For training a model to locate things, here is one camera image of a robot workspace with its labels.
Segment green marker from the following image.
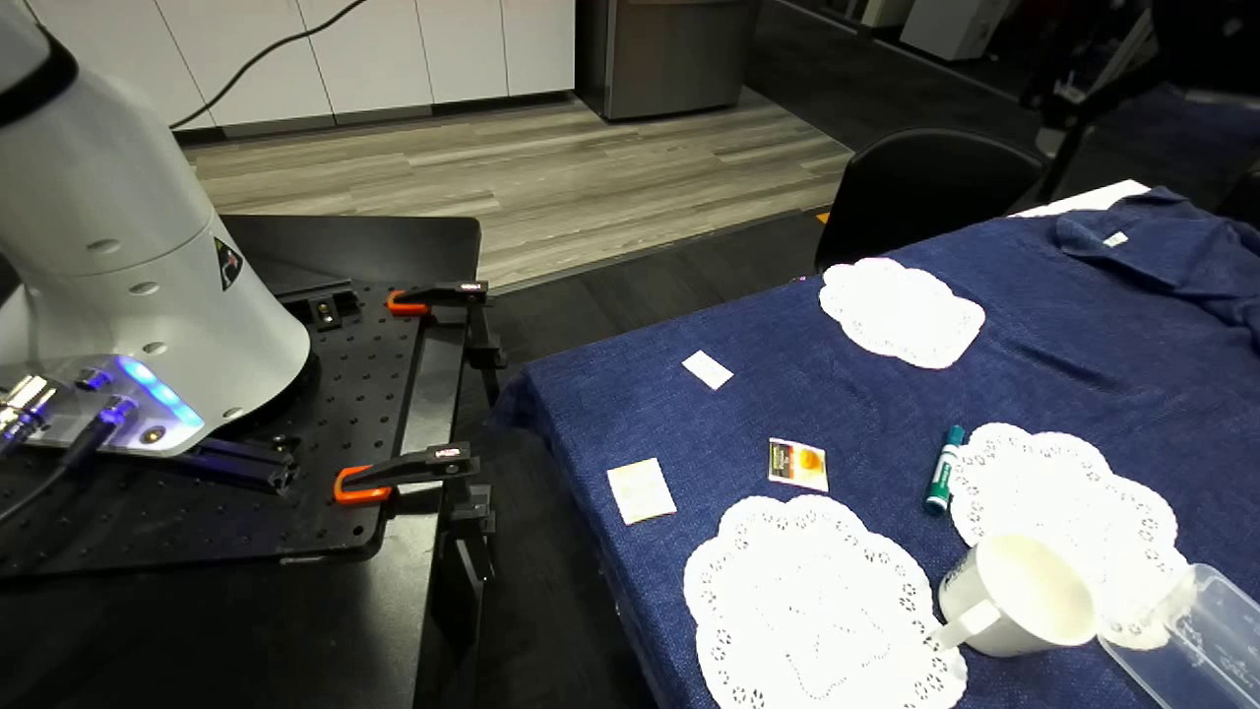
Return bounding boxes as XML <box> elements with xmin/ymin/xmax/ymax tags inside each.
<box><xmin>923</xmin><ymin>424</ymin><xmax>967</xmax><ymax>516</ymax></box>

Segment white cup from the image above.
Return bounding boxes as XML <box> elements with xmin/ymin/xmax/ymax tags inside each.
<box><xmin>932</xmin><ymin>534</ymin><xmax>1099</xmax><ymax>659</ymax></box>

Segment small white sachet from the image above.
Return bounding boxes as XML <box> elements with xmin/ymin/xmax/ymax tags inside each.
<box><xmin>681</xmin><ymin>350</ymin><xmax>735</xmax><ymax>392</ymax></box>

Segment cream square sachet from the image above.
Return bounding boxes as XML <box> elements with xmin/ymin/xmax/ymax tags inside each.
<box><xmin>606</xmin><ymin>457</ymin><xmax>678</xmax><ymax>526</ymax></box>

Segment orange and black tea sachet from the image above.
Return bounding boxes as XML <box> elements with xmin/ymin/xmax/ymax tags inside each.
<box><xmin>768</xmin><ymin>438</ymin><xmax>830</xmax><ymax>493</ymax></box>

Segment black and orange clamp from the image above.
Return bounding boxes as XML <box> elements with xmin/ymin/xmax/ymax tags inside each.
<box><xmin>333</xmin><ymin>443</ymin><xmax>497</xmax><ymax>582</ymax></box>
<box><xmin>386</xmin><ymin>281</ymin><xmax>509</xmax><ymax>371</ymax></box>

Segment blue tablecloth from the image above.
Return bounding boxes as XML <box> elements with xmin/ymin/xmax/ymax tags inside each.
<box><xmin>489</xmin><ymin>187</ymin><xmax>1260</xmax><ymax>709</ymax></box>

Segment white paper doily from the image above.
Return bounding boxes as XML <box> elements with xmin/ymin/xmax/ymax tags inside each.
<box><xmin>819</xmin><ymin>257</ymin><xmax>986</xmax><ymax>371</ymax></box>
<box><xmin>683</xmin><ymin>494</ymin><xmax>969</xmax><ymax>709</ymax></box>
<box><xmin>949</xmin><ymin>422</ymin><xmax>1194</xmax><ymax>652</ymax></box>

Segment stainless steel bin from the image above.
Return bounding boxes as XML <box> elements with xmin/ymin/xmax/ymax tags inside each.
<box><xmin>576</xmin><ymin>0</ymin><xmax>761</xmax><ymax>122</ymax></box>

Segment black chair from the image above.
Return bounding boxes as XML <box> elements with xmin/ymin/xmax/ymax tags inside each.
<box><xmin>814</xmin><ymin>127</ymin><xmax>1048</xmax><ymax>275</ymax></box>

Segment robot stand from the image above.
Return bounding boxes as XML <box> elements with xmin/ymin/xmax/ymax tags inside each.
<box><xmin>0</xmin><ymin>214</ymin><xmax>509</xmax><ymax>709</ymax></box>

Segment white cabinets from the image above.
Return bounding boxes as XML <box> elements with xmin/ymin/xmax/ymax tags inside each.
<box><xmin>24</xmin><ymin>0</ymin><xmax>577</xmax><ymax>139</ymax></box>

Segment blue shirt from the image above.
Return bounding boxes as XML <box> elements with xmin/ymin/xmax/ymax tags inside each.
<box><xmin>1054</xmin><ymin>187</ymin><xmax>1260</xmax><ymax>355</ymax></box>

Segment clear plastic container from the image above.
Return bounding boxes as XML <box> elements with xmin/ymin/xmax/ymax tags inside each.
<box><xmin>1097</xmin><ymin>563</ymin><xmax>1260</xmax><ymax>709</ymax></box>

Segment black cable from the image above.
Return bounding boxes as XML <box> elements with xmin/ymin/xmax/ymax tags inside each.
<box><xmin>169</xmin><ymin>0</ymin><xmax>370</xmax><ymax>131</ymax></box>

